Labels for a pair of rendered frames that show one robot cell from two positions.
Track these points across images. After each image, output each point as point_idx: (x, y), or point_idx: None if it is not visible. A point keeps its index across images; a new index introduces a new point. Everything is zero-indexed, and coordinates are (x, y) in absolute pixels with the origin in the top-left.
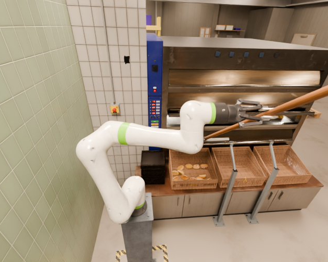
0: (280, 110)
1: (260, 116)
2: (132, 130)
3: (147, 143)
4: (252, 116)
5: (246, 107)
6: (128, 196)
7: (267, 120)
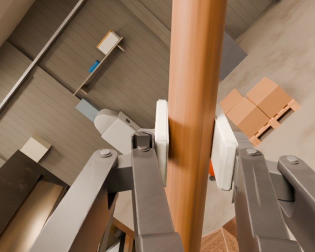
0: (219, 5)
1: (191, 206)
2: None
3: None
4: (249, 205)
5: (150, 246)
6: None
7: (247, 138)
